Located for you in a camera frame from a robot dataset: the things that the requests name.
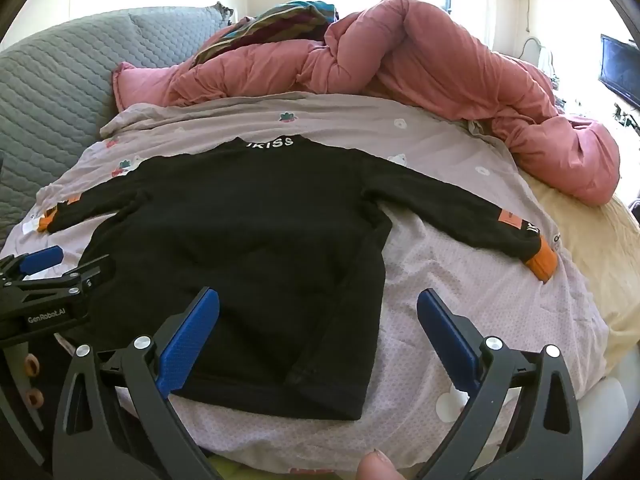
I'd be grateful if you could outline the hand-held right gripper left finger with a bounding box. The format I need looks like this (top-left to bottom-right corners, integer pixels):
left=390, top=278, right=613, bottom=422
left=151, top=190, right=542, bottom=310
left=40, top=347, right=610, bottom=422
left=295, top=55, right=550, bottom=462
left=52, top=286, right=221, bottom=480

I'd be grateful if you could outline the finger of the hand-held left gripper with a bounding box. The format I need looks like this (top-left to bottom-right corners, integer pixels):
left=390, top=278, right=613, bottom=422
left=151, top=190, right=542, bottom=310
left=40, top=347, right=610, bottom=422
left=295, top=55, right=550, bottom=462
left=0, top=245, right=64, bottom=281
left=15, top=254, right=117, bottom=311

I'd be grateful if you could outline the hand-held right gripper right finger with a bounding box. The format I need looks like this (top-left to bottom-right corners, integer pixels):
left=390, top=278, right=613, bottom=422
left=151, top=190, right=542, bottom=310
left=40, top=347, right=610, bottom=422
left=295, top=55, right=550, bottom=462
left=416, top=288, right=584, bottom=480

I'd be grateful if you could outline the black sweater with orange cuffs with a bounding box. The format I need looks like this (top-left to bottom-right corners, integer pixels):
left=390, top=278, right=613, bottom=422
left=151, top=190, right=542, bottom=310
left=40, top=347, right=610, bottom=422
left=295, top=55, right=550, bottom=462
left=46, top=136, right=558, bottom=421

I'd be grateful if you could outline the person's right hand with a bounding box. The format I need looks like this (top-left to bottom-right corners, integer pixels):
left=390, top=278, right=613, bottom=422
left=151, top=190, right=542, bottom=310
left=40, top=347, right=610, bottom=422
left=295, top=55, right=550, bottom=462
left=356, top=451, right=403, bottom=480

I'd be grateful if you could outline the lilac printed blanket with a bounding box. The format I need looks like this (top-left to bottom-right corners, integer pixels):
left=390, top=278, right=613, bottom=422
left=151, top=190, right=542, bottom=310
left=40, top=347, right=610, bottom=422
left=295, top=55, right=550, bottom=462
left=0, top=91, right=608, bottom=476

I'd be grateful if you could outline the grey quilted headboard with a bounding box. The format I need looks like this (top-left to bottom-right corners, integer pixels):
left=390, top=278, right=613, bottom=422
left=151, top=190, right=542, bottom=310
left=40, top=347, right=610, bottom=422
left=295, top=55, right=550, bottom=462
left=0, top=7, right=236, bottom=248

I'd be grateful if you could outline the pale yellow bedsheet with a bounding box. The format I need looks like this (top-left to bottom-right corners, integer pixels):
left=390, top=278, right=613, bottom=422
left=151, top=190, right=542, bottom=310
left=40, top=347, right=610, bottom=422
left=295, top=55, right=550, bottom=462
left=525, top=175, right=640, bottom=376

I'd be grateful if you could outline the pink duvet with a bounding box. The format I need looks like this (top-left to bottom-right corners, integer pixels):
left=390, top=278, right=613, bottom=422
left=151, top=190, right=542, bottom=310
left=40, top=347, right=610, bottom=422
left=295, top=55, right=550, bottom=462
left=112, top=0, right=621, bottom=206

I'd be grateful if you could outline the striped multicolour cloth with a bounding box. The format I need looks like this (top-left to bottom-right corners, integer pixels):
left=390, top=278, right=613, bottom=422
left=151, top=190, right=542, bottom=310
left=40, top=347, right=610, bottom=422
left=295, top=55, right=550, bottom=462
left=192, top=0, right=337, bottom=66

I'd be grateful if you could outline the black flat screen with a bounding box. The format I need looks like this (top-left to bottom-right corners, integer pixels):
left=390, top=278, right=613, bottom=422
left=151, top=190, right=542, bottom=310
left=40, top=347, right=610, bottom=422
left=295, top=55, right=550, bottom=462
left=600, top=34, right=640, bottom=111

